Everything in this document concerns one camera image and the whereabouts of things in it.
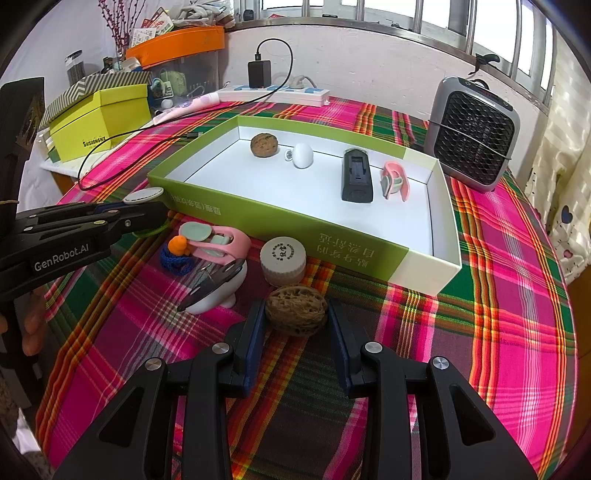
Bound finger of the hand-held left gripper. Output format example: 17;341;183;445
14;202;139;227
25;202;169;241

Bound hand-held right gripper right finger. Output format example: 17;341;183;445
327;299;539;480

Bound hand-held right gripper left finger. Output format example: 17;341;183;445
53;298;267;480

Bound white green round stand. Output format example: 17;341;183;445
124;187;168;238

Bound brown walnut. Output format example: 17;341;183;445
265;286;328;337
250;134;279;159

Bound blue orange knitted toy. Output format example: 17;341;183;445
160;235;197;276

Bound black and white dome object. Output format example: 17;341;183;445
178;258;247;315

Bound white round jar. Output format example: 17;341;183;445
259;236;308;287

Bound large pink green clip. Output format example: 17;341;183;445
178;222;252;268

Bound shallow green white box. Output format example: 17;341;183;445
147;115;462;296

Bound black rectangular device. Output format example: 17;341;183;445
342;148;374;202

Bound small pink green clip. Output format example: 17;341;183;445
379;161;411;202

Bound white egg-shaped knob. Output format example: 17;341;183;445
284;143;314;170

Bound person's left hand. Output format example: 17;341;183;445
21;284;47;356

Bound yellow-green cardboard box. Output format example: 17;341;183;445
48;83;151;162

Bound grey striped box lid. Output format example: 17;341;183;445
39;71;153;130

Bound pink white tube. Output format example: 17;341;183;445
152;91;220;124

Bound dark glass jar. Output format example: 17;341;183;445
65;51;84;84

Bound clear bin with orange lid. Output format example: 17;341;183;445
126;25;226;100

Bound purple dried flower branches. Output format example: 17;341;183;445
98;0;144;58

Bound colourful paper packets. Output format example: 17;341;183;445
134;9;174;47

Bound white power strip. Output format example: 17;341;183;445
217;84;329;108

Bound black charger adapter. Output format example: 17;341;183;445
248;60;271;88

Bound grey work gloves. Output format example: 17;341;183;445
173;0;232;26

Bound grey fan heater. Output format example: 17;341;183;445
424;76;521;193

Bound cream heart-print curtain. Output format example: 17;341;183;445
526;32;591;278

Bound window with metal bars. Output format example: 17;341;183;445
231;0;568;102

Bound black charger cable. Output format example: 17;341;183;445
76;39;294;192

